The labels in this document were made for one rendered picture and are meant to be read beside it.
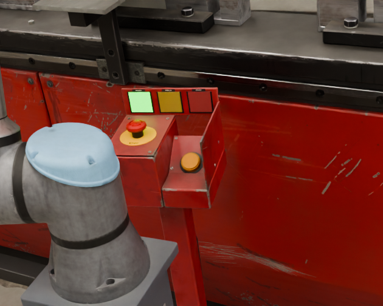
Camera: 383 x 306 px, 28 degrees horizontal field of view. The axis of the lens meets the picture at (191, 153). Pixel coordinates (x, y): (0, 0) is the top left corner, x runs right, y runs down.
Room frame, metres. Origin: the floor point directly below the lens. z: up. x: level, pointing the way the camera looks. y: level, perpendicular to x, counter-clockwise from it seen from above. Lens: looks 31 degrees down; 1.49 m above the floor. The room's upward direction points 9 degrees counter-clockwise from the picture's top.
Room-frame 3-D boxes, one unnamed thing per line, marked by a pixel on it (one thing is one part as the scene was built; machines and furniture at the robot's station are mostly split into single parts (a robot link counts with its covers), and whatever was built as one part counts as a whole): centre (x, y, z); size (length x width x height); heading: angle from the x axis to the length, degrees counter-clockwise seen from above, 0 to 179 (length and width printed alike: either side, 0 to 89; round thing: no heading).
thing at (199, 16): (1.63, 0.05, 0.89); 0.30 x 0.05 x 0.03; 58
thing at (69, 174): (0.91, 0.17, 0.94); 0.13 x 0.12 x 0.14; 79
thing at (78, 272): (0.91, 0.16, 0.82); 0.15 x 0.15 x 0.10
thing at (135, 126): (1.30, 0.10, 0.79); 0.04 x 0.04 x 0.04
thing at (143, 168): (1.29, 0.05, 0.75); 0.20 x 0.16 x 0.18; 72
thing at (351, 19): (1.38, -0.35, 0.91); 0.03 x 0.03 x 0.02
